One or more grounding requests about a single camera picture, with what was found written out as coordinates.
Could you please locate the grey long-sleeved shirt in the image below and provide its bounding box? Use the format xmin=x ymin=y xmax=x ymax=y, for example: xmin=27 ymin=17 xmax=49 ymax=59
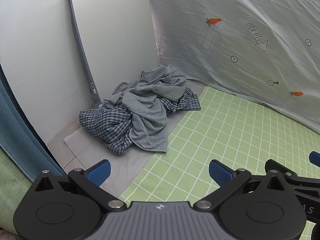
xmin=102 ymin=64 xmax=188 ymax=153

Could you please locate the blue curtain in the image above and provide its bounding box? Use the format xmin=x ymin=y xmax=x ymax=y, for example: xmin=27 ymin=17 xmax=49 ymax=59
xmin=0 ymin=65 xmax=65 ymax=183

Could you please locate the grey carrot-print sheet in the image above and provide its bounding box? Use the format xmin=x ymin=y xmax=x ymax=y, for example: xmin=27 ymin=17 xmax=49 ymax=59
xmin=146 ymin=0 xmax=320 ymax=132

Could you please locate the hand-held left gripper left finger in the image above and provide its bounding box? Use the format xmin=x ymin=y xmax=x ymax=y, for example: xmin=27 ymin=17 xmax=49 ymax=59
xmin=34 ymin=159 xmax=127 ymax=212

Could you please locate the white board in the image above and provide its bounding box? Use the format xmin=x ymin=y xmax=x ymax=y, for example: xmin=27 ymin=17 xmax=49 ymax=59
xmin=66 ymin=0 xmax=160 ymax=104

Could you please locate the green quilted cloth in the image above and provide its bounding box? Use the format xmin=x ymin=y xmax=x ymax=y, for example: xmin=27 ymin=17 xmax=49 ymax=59
xmin=0 ymin=150 xmax=33 ymax=235

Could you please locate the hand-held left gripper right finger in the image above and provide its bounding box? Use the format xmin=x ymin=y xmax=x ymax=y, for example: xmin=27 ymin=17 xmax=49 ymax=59
xmin=194 ymin=159 xmax=288 ymax=211

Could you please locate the blue plaid shirt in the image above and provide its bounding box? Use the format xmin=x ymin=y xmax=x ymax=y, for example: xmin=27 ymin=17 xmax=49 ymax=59
xmin=79 ymin=87 xmax=202 ymax=155

